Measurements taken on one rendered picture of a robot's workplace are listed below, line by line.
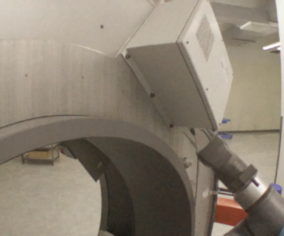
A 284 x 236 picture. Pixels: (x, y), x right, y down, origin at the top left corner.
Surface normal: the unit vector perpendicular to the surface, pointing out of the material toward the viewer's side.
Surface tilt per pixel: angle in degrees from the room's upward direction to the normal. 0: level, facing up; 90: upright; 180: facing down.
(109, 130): 90
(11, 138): 90
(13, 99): 90
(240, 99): 90
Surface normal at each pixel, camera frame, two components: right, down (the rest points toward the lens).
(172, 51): -0.40, 0.79
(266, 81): 0.05, 0.10
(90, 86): 0.80, 0.06
